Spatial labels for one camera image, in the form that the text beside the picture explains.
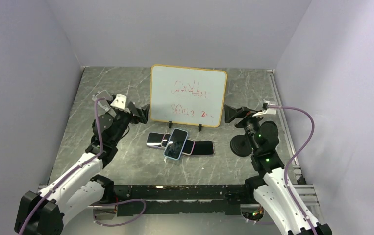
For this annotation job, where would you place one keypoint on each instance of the lilac case phone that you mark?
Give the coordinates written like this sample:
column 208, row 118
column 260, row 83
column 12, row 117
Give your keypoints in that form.
column 154, row 140

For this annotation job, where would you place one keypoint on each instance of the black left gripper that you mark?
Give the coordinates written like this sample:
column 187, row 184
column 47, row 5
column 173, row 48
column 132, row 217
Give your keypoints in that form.
column 142, row 111

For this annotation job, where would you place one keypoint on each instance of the beige pink case phone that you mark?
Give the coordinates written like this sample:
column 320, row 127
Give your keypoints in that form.
column 187, row 149

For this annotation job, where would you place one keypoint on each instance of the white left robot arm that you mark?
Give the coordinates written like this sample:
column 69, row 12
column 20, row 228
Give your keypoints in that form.
column 49, row 210

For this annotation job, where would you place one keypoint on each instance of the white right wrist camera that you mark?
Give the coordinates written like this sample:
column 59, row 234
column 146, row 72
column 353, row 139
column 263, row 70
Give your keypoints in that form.
column 268, row 108

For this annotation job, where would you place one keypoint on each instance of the blue case phone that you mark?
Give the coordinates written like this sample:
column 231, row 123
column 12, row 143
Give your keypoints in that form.
column 175, row 144

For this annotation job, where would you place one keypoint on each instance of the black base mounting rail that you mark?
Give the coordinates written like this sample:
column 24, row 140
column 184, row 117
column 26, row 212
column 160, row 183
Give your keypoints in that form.
column 151, row 199

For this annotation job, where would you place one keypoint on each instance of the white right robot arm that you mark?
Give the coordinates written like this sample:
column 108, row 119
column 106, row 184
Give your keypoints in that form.
column 272, row 188

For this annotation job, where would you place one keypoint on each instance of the black phone dark case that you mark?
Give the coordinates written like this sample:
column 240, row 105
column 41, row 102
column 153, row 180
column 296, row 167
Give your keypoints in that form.
column 203, row 148

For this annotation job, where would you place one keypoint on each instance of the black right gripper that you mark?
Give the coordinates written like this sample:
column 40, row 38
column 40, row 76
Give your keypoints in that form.
column 243, row 112

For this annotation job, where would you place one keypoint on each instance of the yellow framed whiteboard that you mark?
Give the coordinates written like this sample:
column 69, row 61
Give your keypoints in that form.
column 186, row 95

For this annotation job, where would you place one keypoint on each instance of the black round phone stand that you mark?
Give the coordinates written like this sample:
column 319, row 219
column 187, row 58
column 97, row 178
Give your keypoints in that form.
column 243, row 146

